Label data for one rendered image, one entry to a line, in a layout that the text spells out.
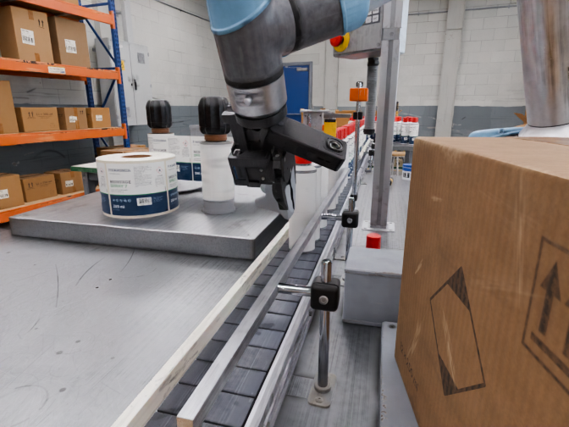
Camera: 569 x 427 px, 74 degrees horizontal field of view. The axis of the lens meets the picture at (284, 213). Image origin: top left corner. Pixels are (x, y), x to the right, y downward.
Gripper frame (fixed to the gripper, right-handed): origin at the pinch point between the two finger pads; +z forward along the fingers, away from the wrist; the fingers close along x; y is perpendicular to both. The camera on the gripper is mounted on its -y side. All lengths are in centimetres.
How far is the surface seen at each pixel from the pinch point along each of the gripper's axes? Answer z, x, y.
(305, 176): -1.6, -7.6, -1.1
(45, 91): 143, -324, 410
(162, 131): 19, -52, 58
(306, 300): 3.1, 14.7, -4.9
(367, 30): -9, -56, -8
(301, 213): 4.2, -4.1, -0.4
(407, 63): 310, -749, -50
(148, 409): -12.6, 36.4, 3.2
